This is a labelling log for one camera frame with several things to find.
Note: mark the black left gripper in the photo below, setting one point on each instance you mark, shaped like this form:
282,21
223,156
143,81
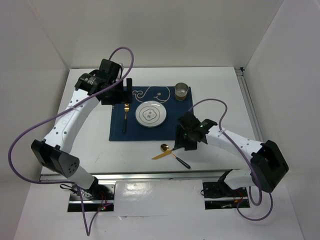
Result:
124,97

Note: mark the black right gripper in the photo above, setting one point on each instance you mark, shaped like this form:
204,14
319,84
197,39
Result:
189,146

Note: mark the gold fork green handle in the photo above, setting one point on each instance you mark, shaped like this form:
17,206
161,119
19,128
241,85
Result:
126,110

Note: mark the white plate black rings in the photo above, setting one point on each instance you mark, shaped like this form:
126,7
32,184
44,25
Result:
150,114

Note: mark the clear glass cup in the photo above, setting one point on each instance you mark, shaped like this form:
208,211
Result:
181,91

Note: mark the blue cloth with gold script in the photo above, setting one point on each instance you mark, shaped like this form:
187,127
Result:
137,127

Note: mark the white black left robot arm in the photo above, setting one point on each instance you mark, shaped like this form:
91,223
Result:
53,152

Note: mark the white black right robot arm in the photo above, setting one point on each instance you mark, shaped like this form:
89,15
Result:
267,166

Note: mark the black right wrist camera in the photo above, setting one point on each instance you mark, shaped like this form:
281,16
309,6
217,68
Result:
188,121

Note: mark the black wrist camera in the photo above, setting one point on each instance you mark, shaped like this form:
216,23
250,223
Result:
109,70
188,121

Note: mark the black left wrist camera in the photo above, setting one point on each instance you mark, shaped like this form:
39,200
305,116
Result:
109,70

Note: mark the gold knife green handle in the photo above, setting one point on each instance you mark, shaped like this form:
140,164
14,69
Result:
165,153

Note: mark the gold spoon green handle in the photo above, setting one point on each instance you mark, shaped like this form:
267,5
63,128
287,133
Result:
165,147

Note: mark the aluminium front rail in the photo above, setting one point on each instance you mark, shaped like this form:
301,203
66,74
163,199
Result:
160,175

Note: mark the aluminium rail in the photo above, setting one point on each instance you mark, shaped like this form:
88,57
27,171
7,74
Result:
247,111
160,175

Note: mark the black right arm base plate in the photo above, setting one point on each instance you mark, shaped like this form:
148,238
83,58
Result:
215,190

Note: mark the aluminium right side rail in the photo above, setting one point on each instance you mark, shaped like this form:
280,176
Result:
247,111

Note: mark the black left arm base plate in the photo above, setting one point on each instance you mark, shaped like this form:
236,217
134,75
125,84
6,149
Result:
104,194

